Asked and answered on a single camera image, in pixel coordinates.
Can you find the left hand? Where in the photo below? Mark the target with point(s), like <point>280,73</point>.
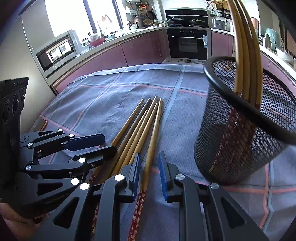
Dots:
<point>21,228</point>

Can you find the bamboo chopstick red end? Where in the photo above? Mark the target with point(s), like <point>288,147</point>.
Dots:
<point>101,173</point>
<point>251,51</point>
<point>117,138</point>
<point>237,24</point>
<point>246,72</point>
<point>145,176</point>
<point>130,145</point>
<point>259,68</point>

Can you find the pink bowl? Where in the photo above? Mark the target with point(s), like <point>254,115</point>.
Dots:
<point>97,42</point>

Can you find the black built-in oven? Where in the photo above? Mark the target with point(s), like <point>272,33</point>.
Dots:
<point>188,43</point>

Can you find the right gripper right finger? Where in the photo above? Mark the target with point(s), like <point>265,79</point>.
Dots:
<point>206,212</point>

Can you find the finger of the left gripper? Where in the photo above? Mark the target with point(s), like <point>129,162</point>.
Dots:
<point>77,166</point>
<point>55,141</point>

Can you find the black mesh utensil holder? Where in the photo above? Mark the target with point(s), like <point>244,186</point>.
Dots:
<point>236,139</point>

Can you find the white microwave oven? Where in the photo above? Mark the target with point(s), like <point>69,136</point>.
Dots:
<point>57,52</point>

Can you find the smartphone on table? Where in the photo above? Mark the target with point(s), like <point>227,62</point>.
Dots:
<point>42,125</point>

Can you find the black camera box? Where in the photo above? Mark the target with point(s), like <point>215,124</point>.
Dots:
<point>13,93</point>

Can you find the blue plaid tablecloth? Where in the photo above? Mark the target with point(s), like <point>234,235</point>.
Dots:
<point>101,102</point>

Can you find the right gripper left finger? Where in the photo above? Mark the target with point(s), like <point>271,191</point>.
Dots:
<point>93,211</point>

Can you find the black range hood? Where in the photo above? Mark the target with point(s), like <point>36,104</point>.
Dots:
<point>188,17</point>

